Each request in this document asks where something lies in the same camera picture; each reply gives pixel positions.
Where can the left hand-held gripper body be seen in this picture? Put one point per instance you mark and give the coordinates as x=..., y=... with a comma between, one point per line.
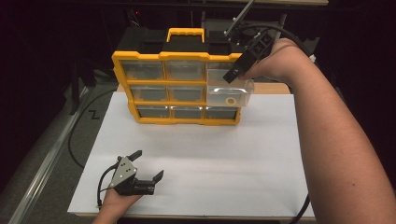
x=124, y=172

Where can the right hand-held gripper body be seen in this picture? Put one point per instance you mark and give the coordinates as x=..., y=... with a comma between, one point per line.
x=257, y=43

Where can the large clear plastic drawer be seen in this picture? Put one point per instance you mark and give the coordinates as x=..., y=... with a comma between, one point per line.
x=216, y=96

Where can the yellow black drawer organizer cabinet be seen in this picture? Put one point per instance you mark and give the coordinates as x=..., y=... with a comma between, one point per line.
x=186, y=56

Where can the person's right hand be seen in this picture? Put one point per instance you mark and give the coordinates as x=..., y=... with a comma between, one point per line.
x=280, y=62

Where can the person's left hand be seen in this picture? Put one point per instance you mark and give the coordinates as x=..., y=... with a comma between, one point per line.
x=116, y=202

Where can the grey metal stand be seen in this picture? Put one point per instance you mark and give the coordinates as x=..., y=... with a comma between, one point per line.
x=214, y=23

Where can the white table board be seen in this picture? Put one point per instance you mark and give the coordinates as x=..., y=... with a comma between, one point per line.
x=199, y=146

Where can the set of small clear drawers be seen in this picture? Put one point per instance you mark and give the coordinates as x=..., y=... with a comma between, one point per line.
x=149, y=92

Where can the dark stand leg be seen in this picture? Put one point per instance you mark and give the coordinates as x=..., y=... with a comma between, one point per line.
x=74, y=90

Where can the aluminium floor rail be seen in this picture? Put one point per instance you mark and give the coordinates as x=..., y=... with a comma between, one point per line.
x=43, y=168

